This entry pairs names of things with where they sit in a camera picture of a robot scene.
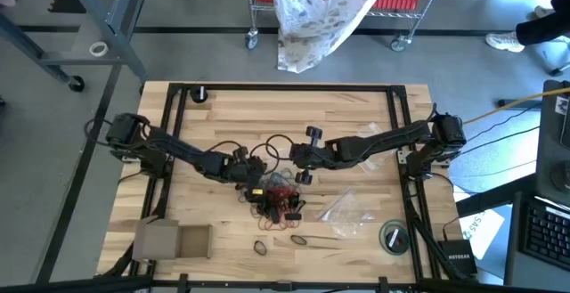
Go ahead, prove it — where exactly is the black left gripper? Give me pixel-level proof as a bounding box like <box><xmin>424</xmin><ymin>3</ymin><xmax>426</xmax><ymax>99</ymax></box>
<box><xmin>221</xmin><ymin>146</ymin><xmax>268</xmax><ymax>206</ymax></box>

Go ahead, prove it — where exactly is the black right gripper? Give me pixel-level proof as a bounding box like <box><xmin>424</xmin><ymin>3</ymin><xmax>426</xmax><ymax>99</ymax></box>
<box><xmin>289</xmin><ymin>126</ymin><xmax>346</xmax><ymax>186</ymax></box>

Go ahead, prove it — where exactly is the green rubber bands heap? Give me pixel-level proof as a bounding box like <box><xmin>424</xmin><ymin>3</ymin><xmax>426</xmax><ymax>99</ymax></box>
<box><xmin>238</xmin><ymin>171</ymin><xmax>304</xmax><ymax>216</ymax></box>

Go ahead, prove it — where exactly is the black round puck white label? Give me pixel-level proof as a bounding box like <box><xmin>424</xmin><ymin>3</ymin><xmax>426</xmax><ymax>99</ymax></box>
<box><xmin>384</xmin><ymin>225</ymin><xmax>408</xmax><ymax>253</ymax></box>
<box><xmin>189</xmin><ymin>85</ymin><xmax>210</xmax><ymax>104</ymax></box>

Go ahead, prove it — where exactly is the open brown cardboard box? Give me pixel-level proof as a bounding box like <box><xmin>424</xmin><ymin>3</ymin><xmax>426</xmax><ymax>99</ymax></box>
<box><xmin>132</xmin><ymin>215</ymin><xmax>214</xmax><ymax>263</ymax></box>

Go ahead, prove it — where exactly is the white floral curtain cloth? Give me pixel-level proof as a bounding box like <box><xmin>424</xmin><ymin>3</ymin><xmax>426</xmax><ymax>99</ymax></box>
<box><xmin>266</xmin><ymin>0</ymin><xmax>395</xmax><ymax>75</ymax></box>

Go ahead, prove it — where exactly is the black metal beam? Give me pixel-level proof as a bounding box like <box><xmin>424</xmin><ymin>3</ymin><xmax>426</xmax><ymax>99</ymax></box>
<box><xmin>454</xmin><ymin>173</ymin><xmax>540</xmax><ymax>219</ymax></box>

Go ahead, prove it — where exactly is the white printed paper sheet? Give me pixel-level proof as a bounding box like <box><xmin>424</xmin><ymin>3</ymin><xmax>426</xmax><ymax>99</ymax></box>
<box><xmin>452</xmin><ymin>184</ymin><xmax>507</xmax><ymax>261</ymax></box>

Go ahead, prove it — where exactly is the white tape roll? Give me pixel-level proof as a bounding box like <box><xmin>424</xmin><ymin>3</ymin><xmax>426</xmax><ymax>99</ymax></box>
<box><xmin>88</xmin><ymin>41</ymin><xmax>110</xmax><ymax>58</ymax></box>

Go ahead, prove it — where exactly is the grey metal workbench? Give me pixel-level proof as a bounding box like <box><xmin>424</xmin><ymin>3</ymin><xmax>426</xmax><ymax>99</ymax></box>
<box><xmin>0</xmin><ymin>0</ymin><xmax>155</xmax><ymax>93</ymax></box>

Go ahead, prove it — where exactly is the black desk foot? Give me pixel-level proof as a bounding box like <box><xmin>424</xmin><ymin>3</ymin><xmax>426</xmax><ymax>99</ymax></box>
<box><xmin>496</xmin><ymin>98</ymin><xmax>543</xmax><ymax>111</ymax></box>

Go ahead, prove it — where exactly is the person's shoe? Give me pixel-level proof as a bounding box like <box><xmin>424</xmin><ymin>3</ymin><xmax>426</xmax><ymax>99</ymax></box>
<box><xmin>533</xmin><ymin>4</ymin><xmax>556</xmax><ymax>20</ymax></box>
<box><xmin>484</xmin><ymin>31</ymin><xmax>526</xmax><ymax>54</ymax></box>

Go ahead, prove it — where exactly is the dark desk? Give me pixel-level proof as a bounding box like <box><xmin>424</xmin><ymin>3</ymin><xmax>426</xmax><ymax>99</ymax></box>
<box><xmin>504</xmin><ymin>190</ymin><xmax>570</xmax><ymax>293</ymax></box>

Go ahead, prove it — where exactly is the black serrated foam block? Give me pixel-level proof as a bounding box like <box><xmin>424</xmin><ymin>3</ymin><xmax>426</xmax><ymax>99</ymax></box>
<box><xmin>47</xmin><ymin>0</ymin><xmax>88</xmax><ymax>15</ymax></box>

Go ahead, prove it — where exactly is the black keyboard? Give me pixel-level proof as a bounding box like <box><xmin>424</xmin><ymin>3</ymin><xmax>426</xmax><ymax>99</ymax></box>
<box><xmin>519</xmin><ymin>203</ymin><xmax>570</xmax><ymax>273</ymax></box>

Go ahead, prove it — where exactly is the office chair base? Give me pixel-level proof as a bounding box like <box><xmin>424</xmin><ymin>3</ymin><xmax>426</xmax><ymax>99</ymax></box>
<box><xmin>547</xmin><ymin>59</ymin><xmax>570</xmax><ymax>78</ymax></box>

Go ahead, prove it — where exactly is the person's leg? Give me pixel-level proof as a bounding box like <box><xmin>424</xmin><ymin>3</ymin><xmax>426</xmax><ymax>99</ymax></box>
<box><xmin>515</xmin><ymin>0</ymin><xmax>570</xmax><ymax>47</ymax></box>

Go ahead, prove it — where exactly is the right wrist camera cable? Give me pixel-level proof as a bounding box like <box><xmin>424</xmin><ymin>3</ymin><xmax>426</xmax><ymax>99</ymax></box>
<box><xmin>265</xmin><ymin>133</ymin><xmax>296</xmax><ymax>164</ymax></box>

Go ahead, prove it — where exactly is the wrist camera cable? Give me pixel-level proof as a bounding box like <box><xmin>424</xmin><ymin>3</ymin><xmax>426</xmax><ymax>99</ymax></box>
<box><xmin>265</xmin><ymin>133</ymin><xmax>296</xmax><ymax>164</ymax></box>
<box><xmin>203</xmin><ymin>140</ymin><xmax>281</xmax><ymax>175</ymax></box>

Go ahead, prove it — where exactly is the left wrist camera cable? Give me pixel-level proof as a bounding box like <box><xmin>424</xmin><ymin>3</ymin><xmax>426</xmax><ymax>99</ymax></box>
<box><xmin>203</xmin><ymin>140</ymin><xmax>281</xmax><ymax>175</ymax></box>

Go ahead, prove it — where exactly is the green tape ring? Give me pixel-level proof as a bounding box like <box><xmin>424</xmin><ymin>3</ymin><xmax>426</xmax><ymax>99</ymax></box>
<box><xmin>379</xmin><ymin>219</ymin><xmax>411</xmax><ymax>256</ymax></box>

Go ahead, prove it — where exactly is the black power cable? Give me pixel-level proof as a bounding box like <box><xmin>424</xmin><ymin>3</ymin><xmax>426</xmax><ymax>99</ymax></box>
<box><xmin>117</xmin><ymin>169</ymin><xmax>151</xmax><ymax>185</ymax></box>

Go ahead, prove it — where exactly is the black switch cable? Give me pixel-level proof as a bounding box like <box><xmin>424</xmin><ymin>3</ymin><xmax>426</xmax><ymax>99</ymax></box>
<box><xmin>440</xmin><ymin>215</ymin><xmax>461</xmax><ymax>242</ymax></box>

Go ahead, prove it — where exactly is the chrome wire rack cart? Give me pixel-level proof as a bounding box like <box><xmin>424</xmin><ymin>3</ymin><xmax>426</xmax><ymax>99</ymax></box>
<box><xmin>243</xmin><ymin>0</ymin><xmax>452</xmax><ymax>53</ymax></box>

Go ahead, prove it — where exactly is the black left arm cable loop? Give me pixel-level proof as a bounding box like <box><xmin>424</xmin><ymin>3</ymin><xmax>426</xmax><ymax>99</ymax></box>
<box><xmin>83</xmin><ymin>118</ymin><xmax>112</xmax><ymax>148</ymax></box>

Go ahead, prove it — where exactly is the black Netgear network switch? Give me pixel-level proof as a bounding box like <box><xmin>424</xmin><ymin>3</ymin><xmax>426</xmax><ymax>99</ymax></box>
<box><xmin>437</xmin><ymin>238</ymin><xmax>479</xmax><ymax>281</ymax></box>

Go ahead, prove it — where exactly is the black floor cable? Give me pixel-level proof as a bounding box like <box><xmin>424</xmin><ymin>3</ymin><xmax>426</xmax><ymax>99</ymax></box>
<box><xmin>469</xmin><ymin>126</ymin><xmax>541</xmax><ymax>151</ymax></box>
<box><xmin>460</xmin><ymin>104</ymin><xmax>542</xmax><ymax>146</ymax></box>

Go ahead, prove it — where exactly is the yellow cable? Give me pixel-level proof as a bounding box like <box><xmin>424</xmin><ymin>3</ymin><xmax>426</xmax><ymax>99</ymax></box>
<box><xmin>462</xmin><ymin>86</ymin><xmax>570</xmax><ymax>126</ymax></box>

